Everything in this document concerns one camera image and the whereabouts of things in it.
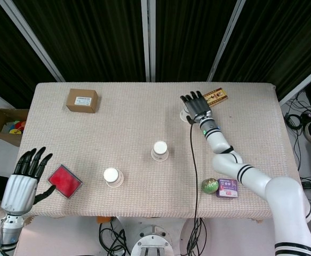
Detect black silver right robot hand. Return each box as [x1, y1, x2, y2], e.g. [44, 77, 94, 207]
[180, 91, 214, 125]

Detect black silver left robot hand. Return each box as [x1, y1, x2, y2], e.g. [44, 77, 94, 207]
[1, 146, 57, 215]

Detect white paper cup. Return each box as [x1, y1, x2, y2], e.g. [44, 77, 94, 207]
[103, 167, 125, 188]
[178, 105, 192, 123]
[150, 140, 170, 162]

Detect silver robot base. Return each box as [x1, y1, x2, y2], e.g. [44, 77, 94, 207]
[130, 225, 173, 256]

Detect gold patterned card box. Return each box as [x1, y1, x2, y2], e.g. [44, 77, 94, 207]
[202, 87, 229, 108]

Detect red ink pad box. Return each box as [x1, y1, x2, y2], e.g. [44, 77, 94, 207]
[46, 164, 83, 199]

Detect beige woven tablecloth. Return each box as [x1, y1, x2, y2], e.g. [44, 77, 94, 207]
[3, 82, 302, 220]

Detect green gold ball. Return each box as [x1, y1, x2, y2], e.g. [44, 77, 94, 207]
[201, 178, 220, 195]

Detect purple small box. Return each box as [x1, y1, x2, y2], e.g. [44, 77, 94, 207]
[216, 178, 238, 199]

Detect brown cardboard box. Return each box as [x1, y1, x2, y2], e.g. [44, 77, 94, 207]
[66, 88, 100, 114]

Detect black curtain backdrop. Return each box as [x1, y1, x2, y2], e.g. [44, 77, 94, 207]
[0, 0, 311, 102]

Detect black right hand cable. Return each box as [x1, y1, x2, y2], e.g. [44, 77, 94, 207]
[186, 116, 203, 256]

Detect grey aluminium frame post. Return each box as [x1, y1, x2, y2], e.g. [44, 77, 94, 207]
[277, 61, 311, 105]
[141, 0, 156, 82]
[0, 0, 65, 82]
[207, 0, 245, 82]

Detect black floor cable bundle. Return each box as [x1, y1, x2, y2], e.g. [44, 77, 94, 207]
[284, 90, 311, 209]

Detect black cables under table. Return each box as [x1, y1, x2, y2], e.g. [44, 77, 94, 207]
[99, 217, 131, 256]

